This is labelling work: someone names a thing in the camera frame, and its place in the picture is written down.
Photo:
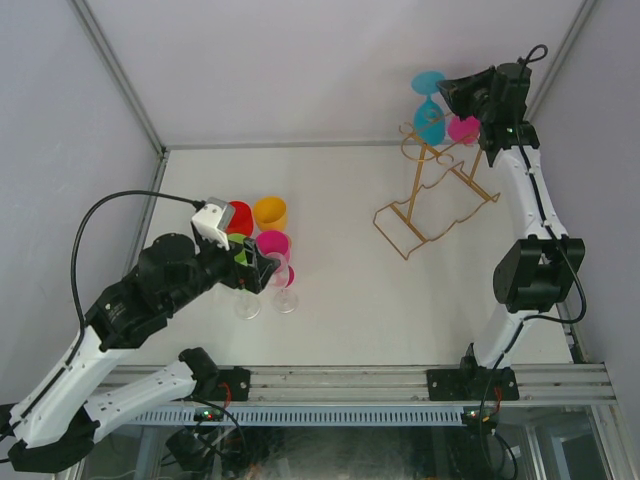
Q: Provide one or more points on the aluminium frame rail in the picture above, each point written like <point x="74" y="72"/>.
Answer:
<point x="539" y="385"/>

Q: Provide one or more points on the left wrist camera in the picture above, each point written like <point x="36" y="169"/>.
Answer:
<point x="210" y="222"/>

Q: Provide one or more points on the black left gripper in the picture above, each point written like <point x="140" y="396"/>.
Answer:
<point x="258" y="272"/>

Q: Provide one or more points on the yellow wine glass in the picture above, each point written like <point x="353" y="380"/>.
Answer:
<point x="271" y="213"/>

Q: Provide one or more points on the magenta wine glass front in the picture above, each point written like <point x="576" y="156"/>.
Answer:
<point x="274" y="241"/>

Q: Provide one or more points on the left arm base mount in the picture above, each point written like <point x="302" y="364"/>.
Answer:
<point x="230" y="384"/>

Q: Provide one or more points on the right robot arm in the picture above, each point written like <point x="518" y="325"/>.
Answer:
<point x="541" y="268"/>

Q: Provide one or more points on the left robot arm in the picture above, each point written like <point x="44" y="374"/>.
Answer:
<point x="64" y="418"/>

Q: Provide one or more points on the gold wire glass rack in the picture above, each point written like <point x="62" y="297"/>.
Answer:
<point x="445" y="193"/>

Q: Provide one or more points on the red wine glass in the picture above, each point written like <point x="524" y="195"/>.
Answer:
<point x="242" y="221"/>

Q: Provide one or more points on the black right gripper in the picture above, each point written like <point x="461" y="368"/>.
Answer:
<point x="454" y="91"/>

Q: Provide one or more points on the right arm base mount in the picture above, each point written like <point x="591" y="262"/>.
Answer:
<point x="455" y="384"/>

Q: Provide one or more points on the magenta wine glass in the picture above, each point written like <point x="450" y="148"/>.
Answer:
<point x="274" y="241"/>
<point x="463" y="131"/>

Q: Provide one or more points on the slotted grey cable duct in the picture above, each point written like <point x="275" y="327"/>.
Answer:
<point x="303" y="416"/>

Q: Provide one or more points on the blue wine glass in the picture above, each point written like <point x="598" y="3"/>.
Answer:
<point x="429" y="118"/>

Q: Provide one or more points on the clear wine glass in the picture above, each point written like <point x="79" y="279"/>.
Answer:
<point x="245" y="304"/>
<point x="284" y="300"/>

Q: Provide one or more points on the clear wine glass front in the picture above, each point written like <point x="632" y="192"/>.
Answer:
<point x="245" y="304"/>

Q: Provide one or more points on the green wine glass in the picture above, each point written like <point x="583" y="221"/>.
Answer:
<point x="237" y="245"/>

